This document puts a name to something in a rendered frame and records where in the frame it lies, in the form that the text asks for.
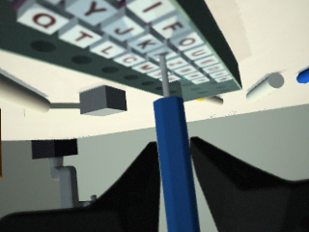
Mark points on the blue stylus with thin white tip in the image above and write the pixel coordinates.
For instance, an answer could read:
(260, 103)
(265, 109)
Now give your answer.
(175, 162)

